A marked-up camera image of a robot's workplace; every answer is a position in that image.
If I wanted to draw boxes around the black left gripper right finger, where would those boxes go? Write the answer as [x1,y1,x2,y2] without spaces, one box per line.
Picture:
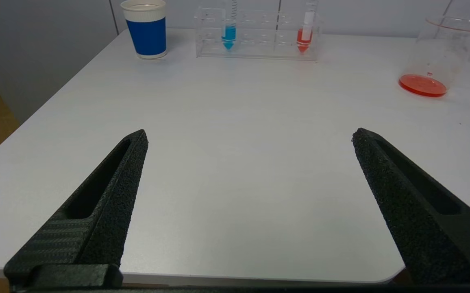
[352,128,470,285]

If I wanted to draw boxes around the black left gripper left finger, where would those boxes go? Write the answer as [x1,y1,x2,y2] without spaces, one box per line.
[4,129,149,287]

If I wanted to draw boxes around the test tube with blue liquid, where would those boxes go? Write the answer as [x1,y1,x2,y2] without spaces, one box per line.
[221,0,238,51]

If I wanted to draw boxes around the clear glass beaker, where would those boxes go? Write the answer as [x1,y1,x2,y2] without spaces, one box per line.
[398,15,470,98]

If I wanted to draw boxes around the test tube with red liquid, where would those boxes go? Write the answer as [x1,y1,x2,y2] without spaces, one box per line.
[296,0,319,55]

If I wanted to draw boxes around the blue and white paper cup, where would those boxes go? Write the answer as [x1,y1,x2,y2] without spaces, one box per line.
[120,0,167,60]

